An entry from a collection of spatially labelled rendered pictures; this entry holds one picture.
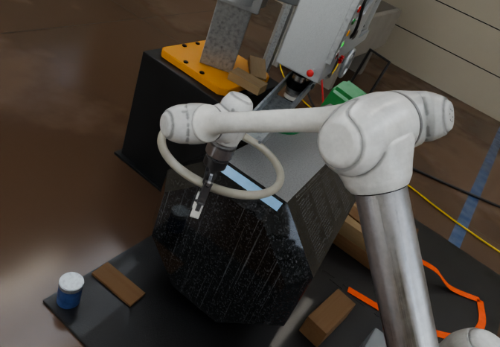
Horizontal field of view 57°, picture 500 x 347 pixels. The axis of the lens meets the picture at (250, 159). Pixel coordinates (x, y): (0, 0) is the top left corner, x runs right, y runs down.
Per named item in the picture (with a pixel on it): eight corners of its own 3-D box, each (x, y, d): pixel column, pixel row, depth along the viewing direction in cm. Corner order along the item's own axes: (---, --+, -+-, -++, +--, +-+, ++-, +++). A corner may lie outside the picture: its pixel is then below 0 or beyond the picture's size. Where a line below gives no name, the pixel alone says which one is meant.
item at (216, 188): (199, 112, 196) (202, 106, 195) (299, 170, 186) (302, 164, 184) (127, 144, 154) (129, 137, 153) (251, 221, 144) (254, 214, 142)
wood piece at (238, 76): (226, 79, 253) (229, 70, 250) (235, 75, 261) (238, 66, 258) (257, 96, 248) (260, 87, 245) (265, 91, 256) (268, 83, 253)
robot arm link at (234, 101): (226, 129, 148) (194, 130, 138) (243, 86, 141) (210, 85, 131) (247, 148, 142) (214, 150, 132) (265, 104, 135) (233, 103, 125)
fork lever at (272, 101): (298, 58, 236) (301, 51, 232) (331, 75, 232) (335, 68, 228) (226, 131, 192) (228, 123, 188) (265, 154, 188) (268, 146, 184)
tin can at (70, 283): (51, 296, 201) (54, 277, 194) (73, 287, 208) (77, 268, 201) (62, 313, 196) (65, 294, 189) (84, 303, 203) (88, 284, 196)
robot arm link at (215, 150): (239, 138, 146) (232, 153, 148) (211, 128, 144) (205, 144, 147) (236, 151, 138) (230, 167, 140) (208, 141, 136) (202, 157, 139)
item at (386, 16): (281, 67, 509) (312, -9, 462) (329, 51, 610) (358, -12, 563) (327, 95, 489) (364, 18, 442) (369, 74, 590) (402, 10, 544)
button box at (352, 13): (329, 58, 201) (359, -5, 186) (335, 61, 201) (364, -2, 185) (324, 62, 195) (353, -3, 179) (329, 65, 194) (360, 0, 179)
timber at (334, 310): (316, 348, 225) (327, 333, 218) (298, 330, 229) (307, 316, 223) (346, 317, 247) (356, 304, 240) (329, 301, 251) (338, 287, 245)
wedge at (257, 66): (247, 62, 281) (249, 54, 279) (263, 66, 284) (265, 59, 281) (249, 77, 265) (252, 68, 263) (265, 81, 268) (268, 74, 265)
